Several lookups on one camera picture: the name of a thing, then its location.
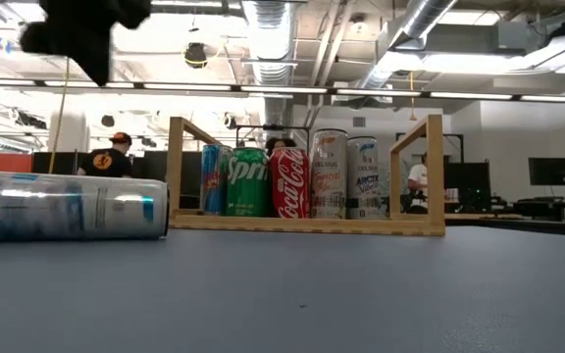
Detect white Celsius Tropical Vibe can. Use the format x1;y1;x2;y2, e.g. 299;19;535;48
309;127;349;221

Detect red Coca-Cola can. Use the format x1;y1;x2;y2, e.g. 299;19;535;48
268;146;312;220

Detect black dome fixture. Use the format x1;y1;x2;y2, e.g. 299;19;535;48
182;41;209;70

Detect blue silver slim can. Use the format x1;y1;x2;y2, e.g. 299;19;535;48
200;142;234;216

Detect black office desk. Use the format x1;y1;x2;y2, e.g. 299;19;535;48
507;195;565;223

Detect orange panel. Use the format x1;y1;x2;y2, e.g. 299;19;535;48
0;151;34;174

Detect white cylindrical tank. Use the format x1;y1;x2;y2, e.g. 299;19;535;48
48;111;91;153

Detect green Sprite can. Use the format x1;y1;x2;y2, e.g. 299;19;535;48
226;146;271;219

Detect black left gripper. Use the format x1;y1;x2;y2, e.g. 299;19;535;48
19;0;153;88

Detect black computer cabinet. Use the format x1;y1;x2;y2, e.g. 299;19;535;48
443;161;492;215

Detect long light rail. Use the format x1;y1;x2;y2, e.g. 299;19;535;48
0;77;565;104

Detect person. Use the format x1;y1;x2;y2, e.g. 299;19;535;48
406;151;431;216
75;130;135;178
264;136;298;151

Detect white Celsius Arctic Vibe can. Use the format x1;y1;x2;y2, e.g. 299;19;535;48
0;170;171;243
346;135;391;221

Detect black desk monitor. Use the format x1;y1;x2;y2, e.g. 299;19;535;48
527;156;565;187

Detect silver ribbed air duct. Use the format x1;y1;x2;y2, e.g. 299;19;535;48
240;0;297;148
358;0;460;97

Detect wooden slatted shelf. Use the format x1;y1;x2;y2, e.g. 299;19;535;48
167;115;446;238

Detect yellow hanging cord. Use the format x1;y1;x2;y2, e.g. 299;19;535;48
46;56;71;174

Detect blue grey table mat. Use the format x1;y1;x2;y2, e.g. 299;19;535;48
0;223;565;353

